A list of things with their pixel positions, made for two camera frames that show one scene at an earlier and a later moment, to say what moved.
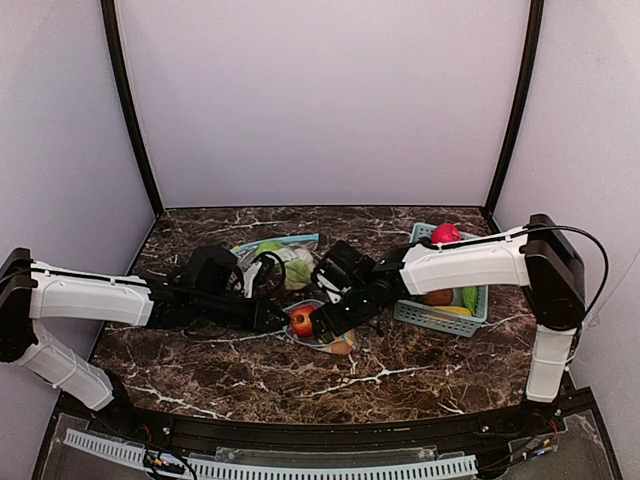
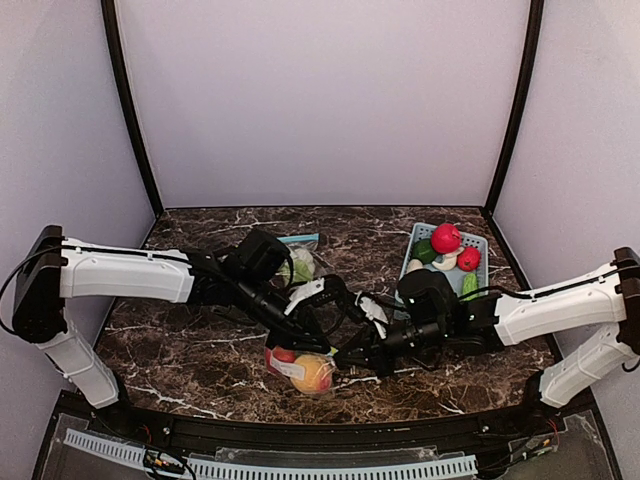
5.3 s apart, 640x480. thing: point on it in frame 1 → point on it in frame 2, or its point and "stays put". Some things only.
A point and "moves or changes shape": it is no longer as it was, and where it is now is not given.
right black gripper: (326, 320) → (376, 350)
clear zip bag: (339, 344) moves or changes shape
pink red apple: (446, 232) stays put
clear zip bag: (297, 255) moves or changes shape
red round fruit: (301, 321) moves or changes shape
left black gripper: (270, 316) → (310, 340)
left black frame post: (112, 34) stays put
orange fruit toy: (340, 347) moves or changes shape
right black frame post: (532, 60) stays put
